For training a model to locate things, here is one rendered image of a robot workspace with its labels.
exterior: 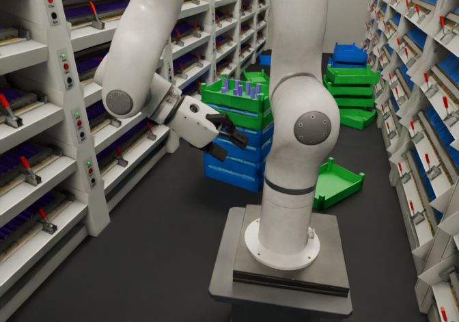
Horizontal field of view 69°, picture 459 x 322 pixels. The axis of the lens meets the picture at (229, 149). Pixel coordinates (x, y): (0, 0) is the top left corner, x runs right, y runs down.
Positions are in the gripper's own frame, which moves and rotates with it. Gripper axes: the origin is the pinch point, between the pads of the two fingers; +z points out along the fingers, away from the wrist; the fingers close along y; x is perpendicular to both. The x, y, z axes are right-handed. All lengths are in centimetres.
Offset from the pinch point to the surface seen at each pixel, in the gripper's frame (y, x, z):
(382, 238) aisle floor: 28, -22, 81
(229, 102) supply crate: 50, -51, 8
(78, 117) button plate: 52, -10, -36
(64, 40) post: 37, -22, -51
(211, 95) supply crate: 55, -52, 0
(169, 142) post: 107, -49, 2
